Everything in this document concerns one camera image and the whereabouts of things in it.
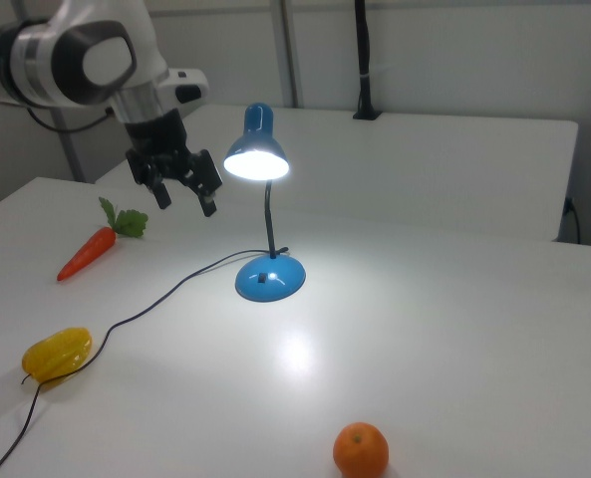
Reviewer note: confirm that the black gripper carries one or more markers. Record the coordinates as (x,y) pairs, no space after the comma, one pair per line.
(158,137)

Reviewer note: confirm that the blue desk lamp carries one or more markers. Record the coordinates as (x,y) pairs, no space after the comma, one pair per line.
(270,284)

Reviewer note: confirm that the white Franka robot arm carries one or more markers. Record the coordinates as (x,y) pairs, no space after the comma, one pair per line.
(71,65)

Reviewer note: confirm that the orange toy carrot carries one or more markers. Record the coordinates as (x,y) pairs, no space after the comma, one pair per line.
(88,251)

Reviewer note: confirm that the yellow toy starfruit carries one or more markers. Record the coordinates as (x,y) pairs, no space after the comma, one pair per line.
(58,353)

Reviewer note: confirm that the black clamped pole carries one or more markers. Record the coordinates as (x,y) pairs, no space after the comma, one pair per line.
(364,60)

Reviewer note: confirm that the white table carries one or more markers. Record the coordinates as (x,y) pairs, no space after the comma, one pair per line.
(424,164)

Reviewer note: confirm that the orange toy mandarin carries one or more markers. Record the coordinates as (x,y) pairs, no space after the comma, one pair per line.
(361,450)

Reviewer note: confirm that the grey metal frame post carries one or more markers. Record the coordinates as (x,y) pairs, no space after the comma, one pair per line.
(73,159)
(290,50)

